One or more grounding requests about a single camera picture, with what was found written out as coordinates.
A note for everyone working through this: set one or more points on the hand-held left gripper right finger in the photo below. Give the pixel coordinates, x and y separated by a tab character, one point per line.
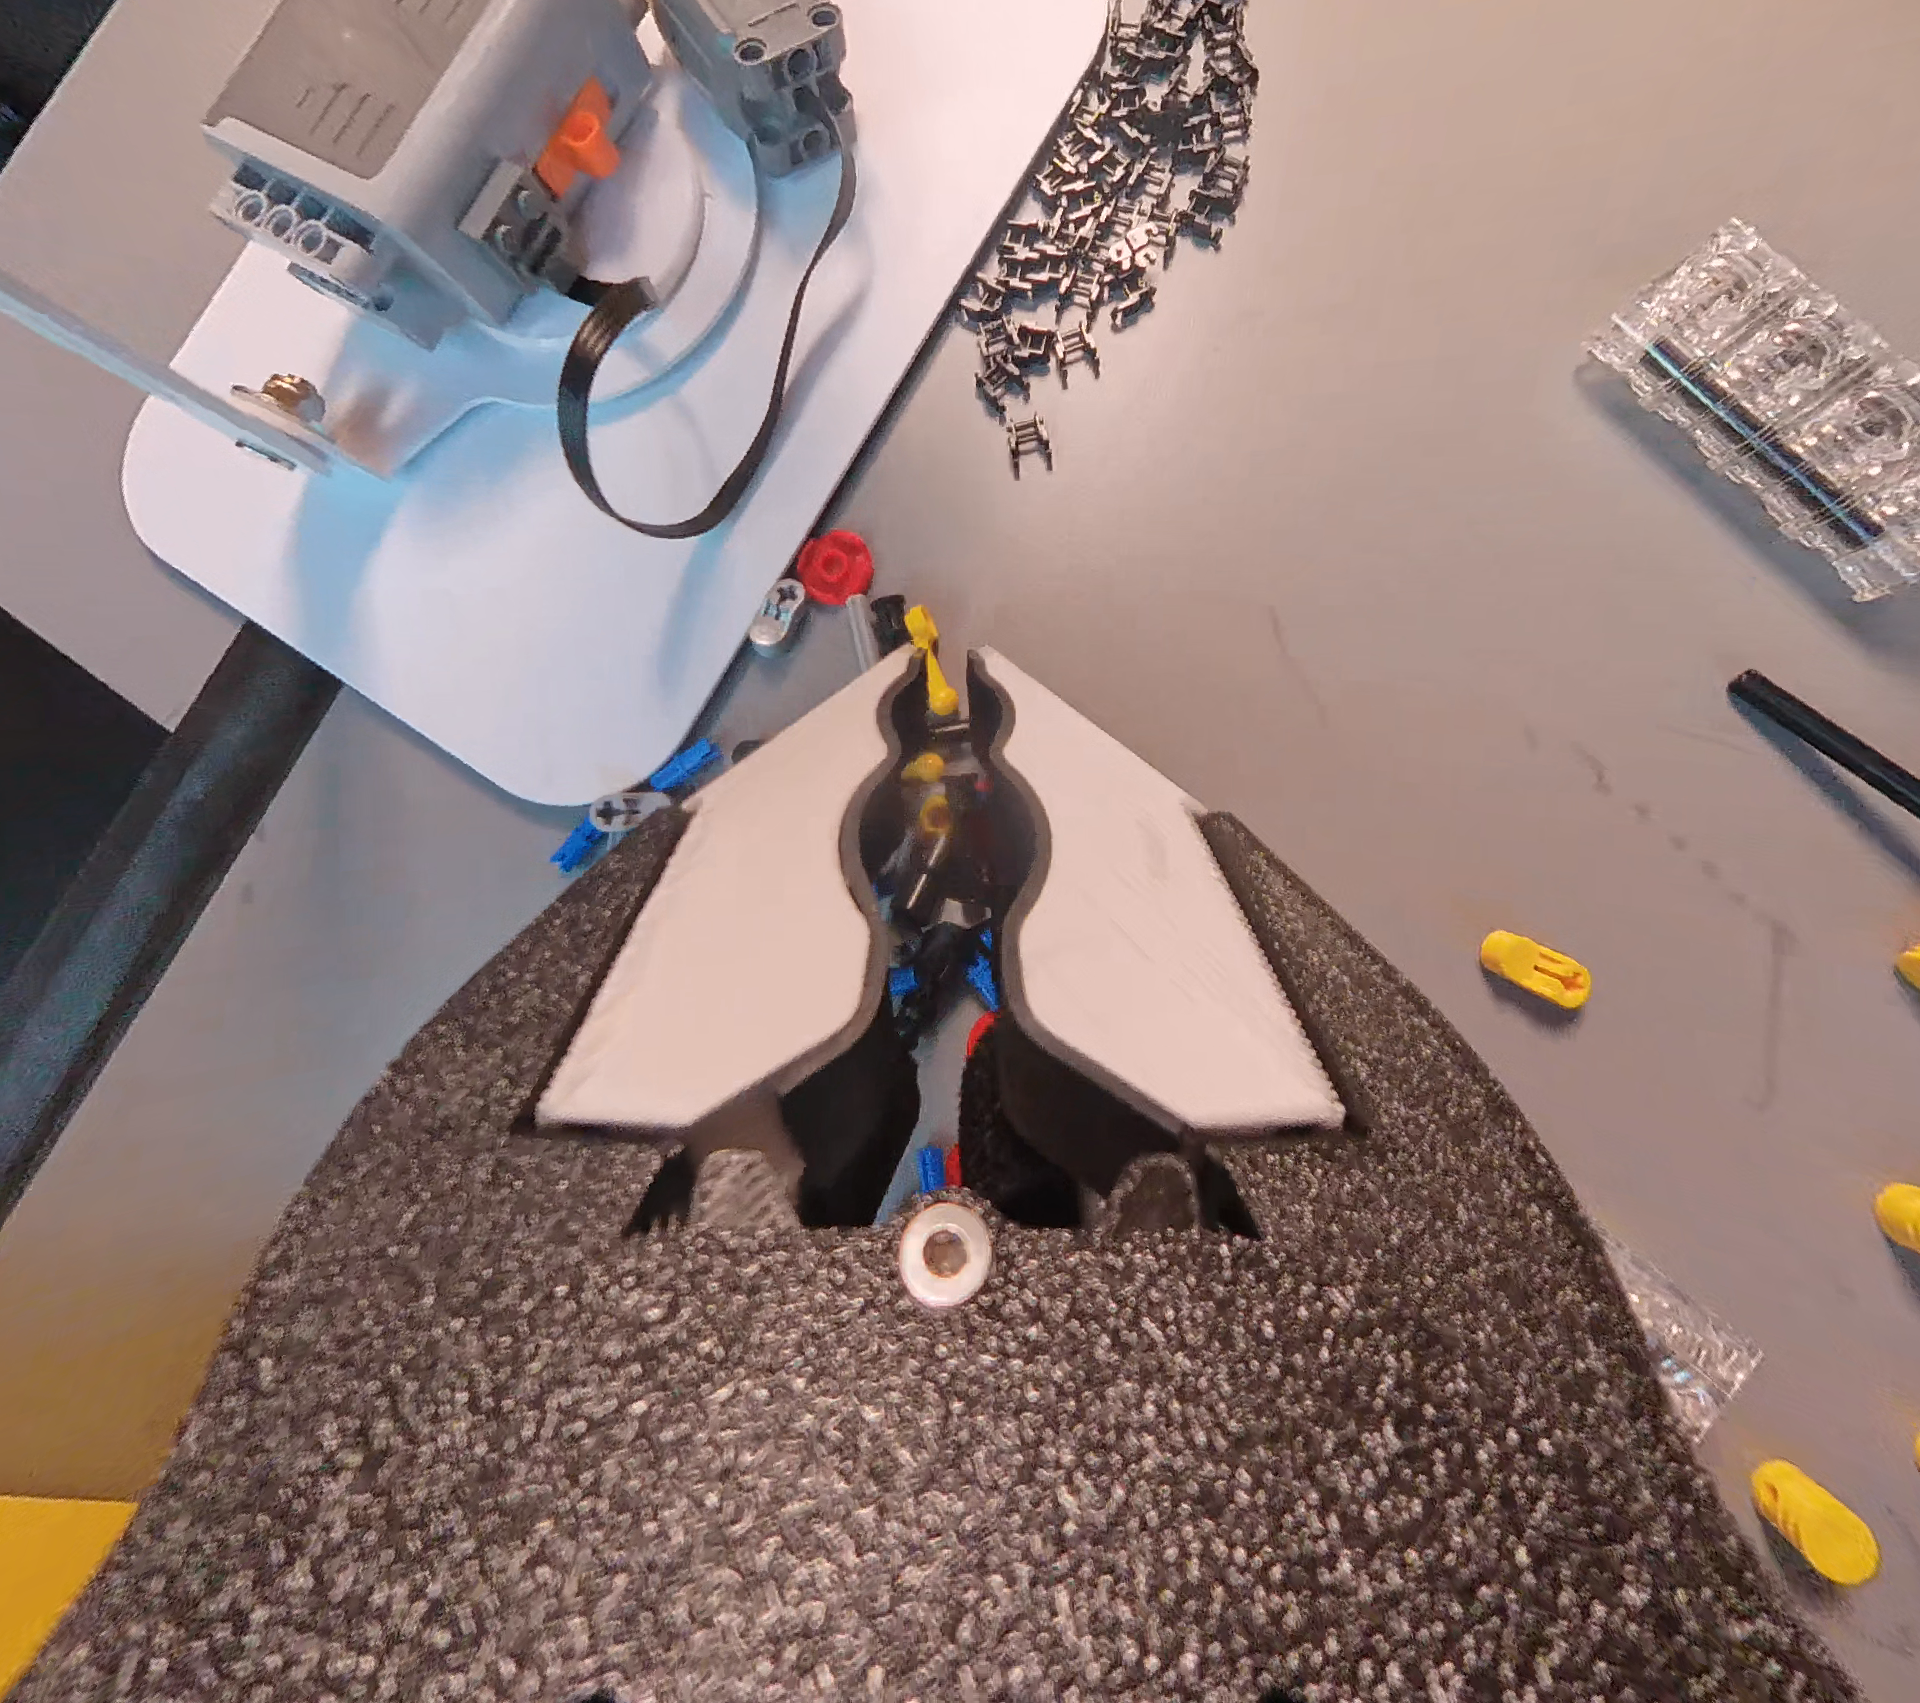
1170	969

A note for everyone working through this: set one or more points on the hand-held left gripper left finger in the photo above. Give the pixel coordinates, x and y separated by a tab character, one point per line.
721	969

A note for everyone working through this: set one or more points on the yellow connecting rod piece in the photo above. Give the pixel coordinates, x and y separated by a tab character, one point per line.
941	685

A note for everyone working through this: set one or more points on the pile of small toy pieces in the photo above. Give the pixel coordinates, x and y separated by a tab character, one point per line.
833	564

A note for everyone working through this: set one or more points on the clear toy brick block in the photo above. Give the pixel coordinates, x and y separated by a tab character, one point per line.
1756	383
1694	1358

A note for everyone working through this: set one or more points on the yellow piston axle assembly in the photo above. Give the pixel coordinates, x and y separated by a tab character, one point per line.
1814	729

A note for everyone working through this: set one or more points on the small yellow cylinder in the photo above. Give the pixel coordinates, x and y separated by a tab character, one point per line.
1814	1523
1900	1215

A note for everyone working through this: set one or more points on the grey desk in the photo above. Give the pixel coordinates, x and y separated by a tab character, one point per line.
1424	533

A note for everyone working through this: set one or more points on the small yellow connector piece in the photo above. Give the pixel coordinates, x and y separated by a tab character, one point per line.
1534	969

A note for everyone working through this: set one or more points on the white book stand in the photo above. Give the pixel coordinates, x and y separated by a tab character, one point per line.
495	624

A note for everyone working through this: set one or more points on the yellow plastic bin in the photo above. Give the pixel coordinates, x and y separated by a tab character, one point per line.
54	1584

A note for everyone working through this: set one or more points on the grey battery box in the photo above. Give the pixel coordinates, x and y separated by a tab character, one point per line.
374	53

